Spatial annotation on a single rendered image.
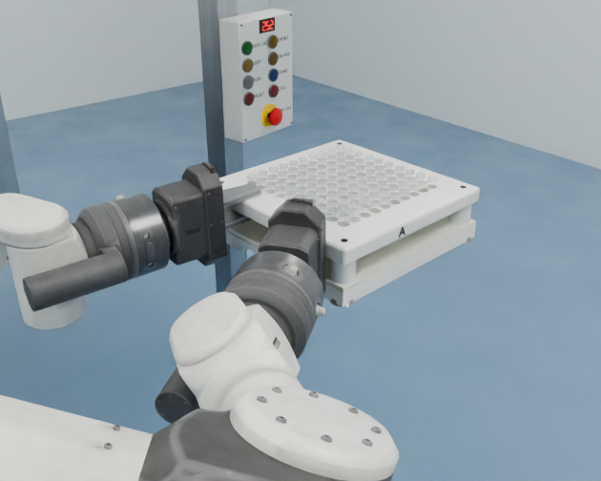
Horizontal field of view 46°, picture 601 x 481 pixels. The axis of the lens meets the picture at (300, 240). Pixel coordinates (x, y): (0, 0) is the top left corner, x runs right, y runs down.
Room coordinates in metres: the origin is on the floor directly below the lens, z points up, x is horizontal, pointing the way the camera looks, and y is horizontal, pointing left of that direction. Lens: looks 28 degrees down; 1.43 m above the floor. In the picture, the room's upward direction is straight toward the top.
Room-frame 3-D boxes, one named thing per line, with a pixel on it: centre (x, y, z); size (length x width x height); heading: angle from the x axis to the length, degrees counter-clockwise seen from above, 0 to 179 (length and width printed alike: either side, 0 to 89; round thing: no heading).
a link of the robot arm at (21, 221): (0.65, 0.30, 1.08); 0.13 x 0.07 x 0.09; 61
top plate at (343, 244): (0.81, -0.05, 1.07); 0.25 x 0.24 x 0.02; 43
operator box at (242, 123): (1.56, 0.09, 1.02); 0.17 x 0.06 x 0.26; 140
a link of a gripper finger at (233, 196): (0.77, 0.08, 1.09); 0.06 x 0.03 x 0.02; 125
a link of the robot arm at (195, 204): (0.72, 0.15, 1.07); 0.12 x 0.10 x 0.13; 125
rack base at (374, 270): (0.81, -0.05, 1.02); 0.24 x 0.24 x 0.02; 43
